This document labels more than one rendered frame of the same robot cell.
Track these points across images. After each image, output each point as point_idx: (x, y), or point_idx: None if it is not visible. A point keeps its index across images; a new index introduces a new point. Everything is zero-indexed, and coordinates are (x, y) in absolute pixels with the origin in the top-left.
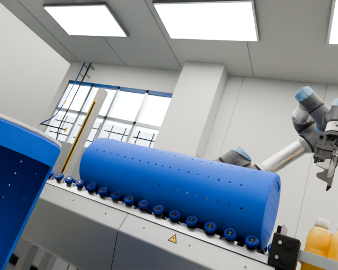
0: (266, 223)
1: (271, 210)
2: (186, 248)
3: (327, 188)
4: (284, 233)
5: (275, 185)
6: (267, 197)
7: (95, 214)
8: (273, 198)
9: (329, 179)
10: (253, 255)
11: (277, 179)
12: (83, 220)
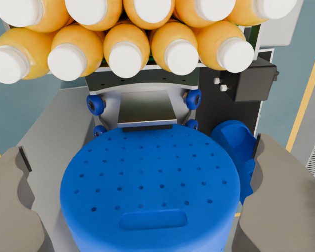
0: (177, 143)
1: (155, 165)
2: None
3: (27, 158)
4: (163, 112)
5: (195, 207)
6: (233, 167)
7: None
8: (169, 184)
9: (30, 201)
10: (194, 112)
11: (189, 228)
12: None
